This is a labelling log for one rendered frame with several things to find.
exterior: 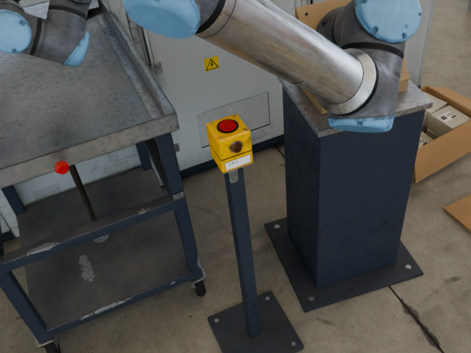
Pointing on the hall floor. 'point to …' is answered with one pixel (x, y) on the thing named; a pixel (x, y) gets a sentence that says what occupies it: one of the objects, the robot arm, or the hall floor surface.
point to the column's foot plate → (300, 280)
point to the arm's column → (347, 194)
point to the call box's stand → (248, 324)
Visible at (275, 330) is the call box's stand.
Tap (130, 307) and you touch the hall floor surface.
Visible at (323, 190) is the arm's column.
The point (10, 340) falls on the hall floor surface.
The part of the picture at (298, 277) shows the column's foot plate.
